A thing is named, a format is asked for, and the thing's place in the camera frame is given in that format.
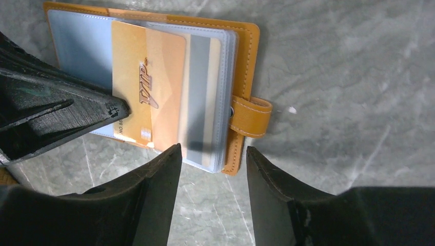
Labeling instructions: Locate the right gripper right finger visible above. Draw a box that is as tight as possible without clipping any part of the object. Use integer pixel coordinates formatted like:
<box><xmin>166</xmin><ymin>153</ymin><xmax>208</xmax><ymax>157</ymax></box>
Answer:
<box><xmin>246</xmin><ymin>147</ymin><xmax>434</xmax><ymax>245</ymax></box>

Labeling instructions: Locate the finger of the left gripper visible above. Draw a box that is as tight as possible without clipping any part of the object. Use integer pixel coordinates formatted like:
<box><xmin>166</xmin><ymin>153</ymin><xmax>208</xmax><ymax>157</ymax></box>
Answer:
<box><xmin>1</xmin><ymin>35</ymin><xmax>130</xmax><ymax>167</ymax></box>

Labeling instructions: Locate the woven brown divided tray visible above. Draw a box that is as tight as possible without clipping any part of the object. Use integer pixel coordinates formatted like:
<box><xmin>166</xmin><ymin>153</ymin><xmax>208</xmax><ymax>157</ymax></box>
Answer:
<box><xmin>0</xmin><ymin>168</ymin><xmax>19</xmax><ymax>185</ymax></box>

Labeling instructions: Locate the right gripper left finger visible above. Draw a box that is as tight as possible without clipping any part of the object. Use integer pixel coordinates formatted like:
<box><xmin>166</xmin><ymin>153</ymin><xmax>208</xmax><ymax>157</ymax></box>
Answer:
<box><xmin>1</xmin><ymin>144</ymin><xmax>182</xmax><ymax>245</ymax></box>

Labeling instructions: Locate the orange leather card holder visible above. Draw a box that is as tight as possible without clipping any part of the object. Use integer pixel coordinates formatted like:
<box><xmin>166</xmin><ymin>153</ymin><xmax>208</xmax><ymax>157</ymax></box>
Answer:
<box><xmin>44</xmin><ymin>2</ymin><xmax>272</xmax><ymax>176</ymax></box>

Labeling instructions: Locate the gold VIP card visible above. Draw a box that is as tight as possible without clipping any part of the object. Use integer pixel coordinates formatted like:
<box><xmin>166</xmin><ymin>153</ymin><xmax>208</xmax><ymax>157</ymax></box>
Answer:
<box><xmin>111</xmin><ymin>21</ymin><xmax>186</xmax><ymax>151</ymax></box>

